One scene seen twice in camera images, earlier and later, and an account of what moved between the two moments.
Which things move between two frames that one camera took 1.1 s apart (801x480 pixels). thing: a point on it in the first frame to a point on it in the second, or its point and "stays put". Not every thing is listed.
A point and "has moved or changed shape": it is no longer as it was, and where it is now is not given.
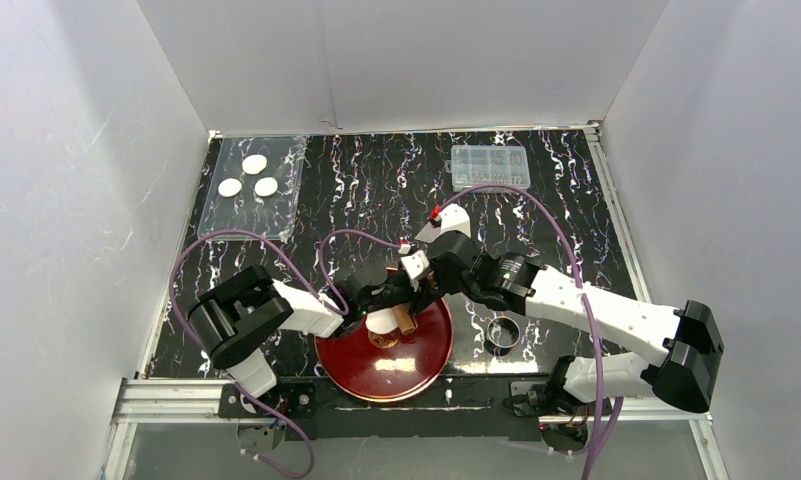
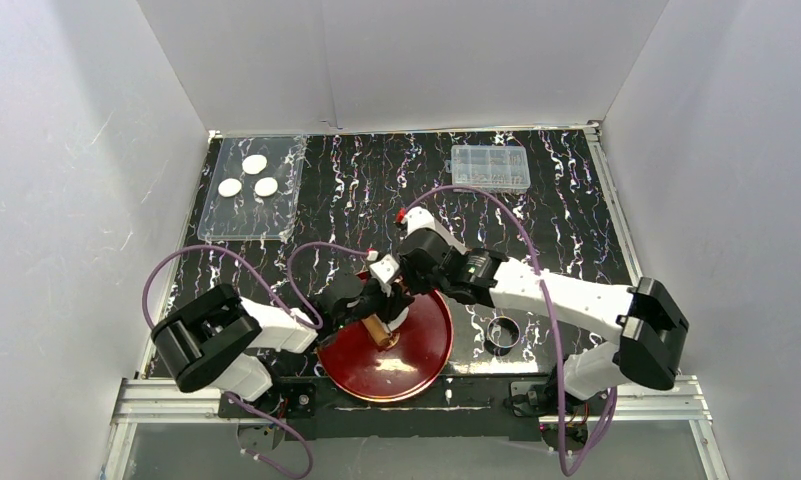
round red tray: [393, 373] stays put
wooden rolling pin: [404, 322] has moved or changed shape
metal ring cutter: [503, 332] stays put
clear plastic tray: [255, 186] stays put
